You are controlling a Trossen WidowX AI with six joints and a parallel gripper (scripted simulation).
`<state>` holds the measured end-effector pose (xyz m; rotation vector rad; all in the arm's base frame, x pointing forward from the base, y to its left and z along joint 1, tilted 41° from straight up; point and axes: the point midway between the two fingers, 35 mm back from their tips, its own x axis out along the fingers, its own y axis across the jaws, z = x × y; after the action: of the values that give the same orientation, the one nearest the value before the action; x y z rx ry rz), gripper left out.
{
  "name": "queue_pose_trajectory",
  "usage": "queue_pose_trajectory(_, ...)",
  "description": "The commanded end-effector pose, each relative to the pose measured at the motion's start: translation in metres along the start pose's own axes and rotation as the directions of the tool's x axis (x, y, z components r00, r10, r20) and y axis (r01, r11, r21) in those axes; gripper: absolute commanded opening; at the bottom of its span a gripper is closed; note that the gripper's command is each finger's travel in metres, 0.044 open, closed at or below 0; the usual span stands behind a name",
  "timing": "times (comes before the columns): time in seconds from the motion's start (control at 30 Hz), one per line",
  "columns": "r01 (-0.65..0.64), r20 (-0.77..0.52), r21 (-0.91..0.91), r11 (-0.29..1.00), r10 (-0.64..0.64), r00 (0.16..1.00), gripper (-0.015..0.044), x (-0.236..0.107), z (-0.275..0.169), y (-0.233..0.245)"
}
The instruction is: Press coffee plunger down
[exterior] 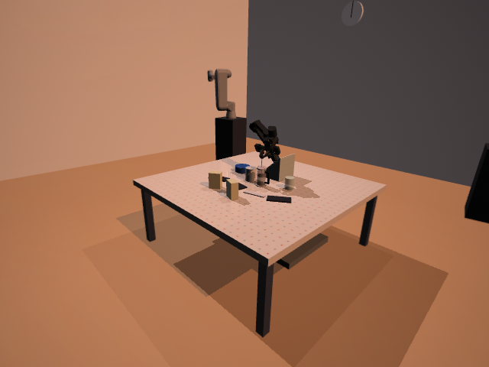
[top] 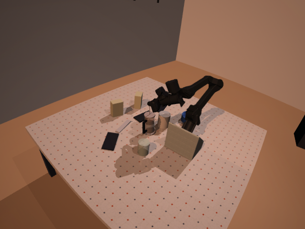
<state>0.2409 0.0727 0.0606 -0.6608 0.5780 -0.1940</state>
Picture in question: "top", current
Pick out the pale pink flat bar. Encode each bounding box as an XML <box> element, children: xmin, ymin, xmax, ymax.
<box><xmin>115</xmin><ymin>120</ymin><xmax>131</xmax><ymax>133</ymax></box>

